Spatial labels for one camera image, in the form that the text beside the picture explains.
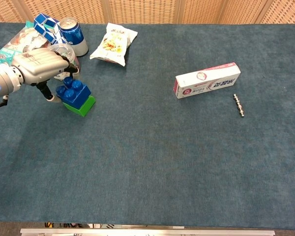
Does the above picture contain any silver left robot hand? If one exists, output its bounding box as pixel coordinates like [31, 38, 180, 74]
[11, 47, 79, 103]

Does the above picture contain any blue toy brick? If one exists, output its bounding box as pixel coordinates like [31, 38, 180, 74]
[55, 76, 92, 109]

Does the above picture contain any green toy brick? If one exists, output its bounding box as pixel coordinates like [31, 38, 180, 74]
[62, 95, 97, 118]

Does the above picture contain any clear jar of clips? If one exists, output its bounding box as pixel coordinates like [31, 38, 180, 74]
[48, 43, 81, 81]

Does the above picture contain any teal snack bag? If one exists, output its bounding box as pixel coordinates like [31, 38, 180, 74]
[0, 21, 51, 66]

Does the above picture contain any blue white snake puzzle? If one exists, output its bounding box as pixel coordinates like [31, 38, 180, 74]
[33, 13, 67, 45]

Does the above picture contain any blue silver drink can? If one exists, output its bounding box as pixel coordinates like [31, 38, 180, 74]
[59, 17, 89, 57]

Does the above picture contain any white chips snack bag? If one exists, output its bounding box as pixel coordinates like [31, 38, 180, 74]
[89, 22, 139, 67]

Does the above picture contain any woven folding screen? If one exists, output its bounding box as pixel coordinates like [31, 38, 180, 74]
[0, 0, 295, 25]

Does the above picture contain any teal table cloth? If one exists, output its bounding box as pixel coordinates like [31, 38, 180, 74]
[0, 22, 295, 231]

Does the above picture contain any white pink toothpaste box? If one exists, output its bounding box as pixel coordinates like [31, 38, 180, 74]
[175, 62, 241, 100]

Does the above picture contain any silver metal beaded rod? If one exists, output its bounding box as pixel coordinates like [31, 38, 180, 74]
[233, 93, 247, 118]

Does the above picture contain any silver aluminium rail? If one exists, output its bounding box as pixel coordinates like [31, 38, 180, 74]
[20, 228, 276, 236]

